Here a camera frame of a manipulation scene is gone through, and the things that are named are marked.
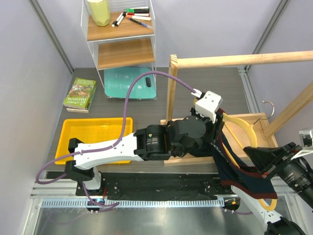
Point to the yellow clothes hanger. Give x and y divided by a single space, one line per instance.
243 134

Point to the thin wooden block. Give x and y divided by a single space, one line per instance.
77 110

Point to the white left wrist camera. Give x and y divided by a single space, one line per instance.
207 104

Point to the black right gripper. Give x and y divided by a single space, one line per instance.
263 156

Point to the green paperback book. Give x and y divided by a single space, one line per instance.
80 94

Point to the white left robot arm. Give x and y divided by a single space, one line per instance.
153 143

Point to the black white marker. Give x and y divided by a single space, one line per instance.
115 23
121 19

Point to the blue pen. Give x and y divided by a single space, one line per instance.
140 23

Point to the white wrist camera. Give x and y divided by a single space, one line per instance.
306 135
207 104

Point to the red capped marker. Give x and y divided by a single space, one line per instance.
139 14

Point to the white slotted cable duct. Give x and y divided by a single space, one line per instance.
85 203

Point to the yellow plastic tray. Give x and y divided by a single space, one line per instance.
88 130

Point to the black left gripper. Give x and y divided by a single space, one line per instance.
214 127

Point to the white wire shelf unit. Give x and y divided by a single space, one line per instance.
126 45

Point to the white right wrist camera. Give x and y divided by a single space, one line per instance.
306 135

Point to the teal cutting board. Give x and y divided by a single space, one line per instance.
118 80

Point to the green capped marker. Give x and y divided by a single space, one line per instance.
138 10

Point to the navy maroon tank top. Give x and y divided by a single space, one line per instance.
229 169

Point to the pale yellow cup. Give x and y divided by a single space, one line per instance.
100 12

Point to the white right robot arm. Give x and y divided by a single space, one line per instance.
296 178

